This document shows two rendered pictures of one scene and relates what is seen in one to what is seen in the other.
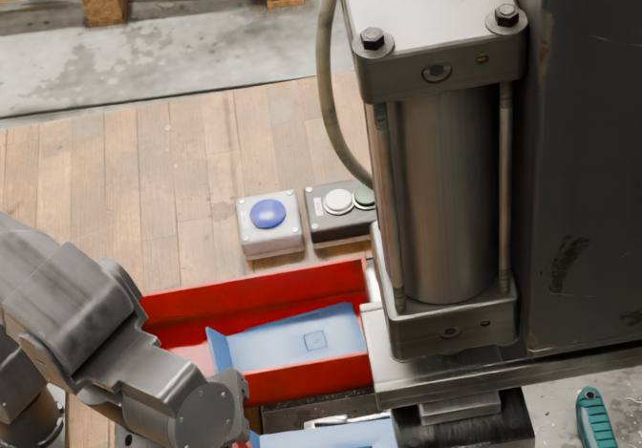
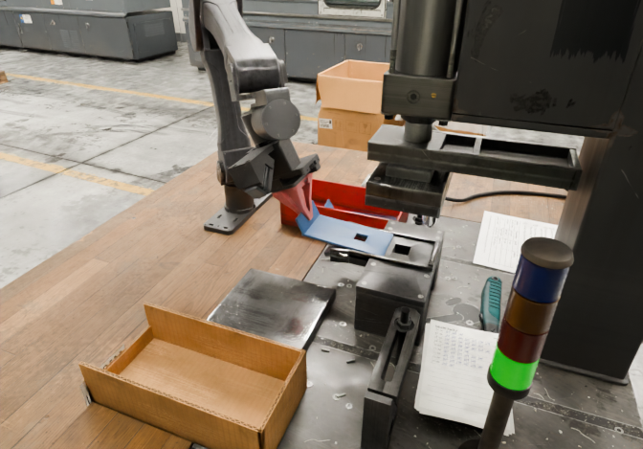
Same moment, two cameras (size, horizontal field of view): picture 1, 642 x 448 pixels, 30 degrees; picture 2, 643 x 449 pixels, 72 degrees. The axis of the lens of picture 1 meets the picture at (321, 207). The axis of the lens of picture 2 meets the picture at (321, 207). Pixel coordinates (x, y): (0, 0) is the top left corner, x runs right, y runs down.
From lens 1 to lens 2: 0.56 m
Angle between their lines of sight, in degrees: 26
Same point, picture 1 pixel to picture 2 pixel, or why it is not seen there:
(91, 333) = (254, 72)
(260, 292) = (358, 197)
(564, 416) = (476, 287)
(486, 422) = (419, 183)
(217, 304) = (338, 196)
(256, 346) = not seen: hidden behind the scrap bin
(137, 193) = (332, 168)
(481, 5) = not seen: outside the picture
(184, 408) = (274, 103)
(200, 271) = not seen: hidden behind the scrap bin
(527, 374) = (451, 161)
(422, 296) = (405, 67)
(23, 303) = (234, 49)
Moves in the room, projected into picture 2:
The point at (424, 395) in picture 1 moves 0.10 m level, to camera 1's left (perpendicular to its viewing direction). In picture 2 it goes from (392, 156) to (322, 145)
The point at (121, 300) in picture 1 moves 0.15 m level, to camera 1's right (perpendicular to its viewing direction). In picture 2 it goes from (276, 69) to (371, 78)
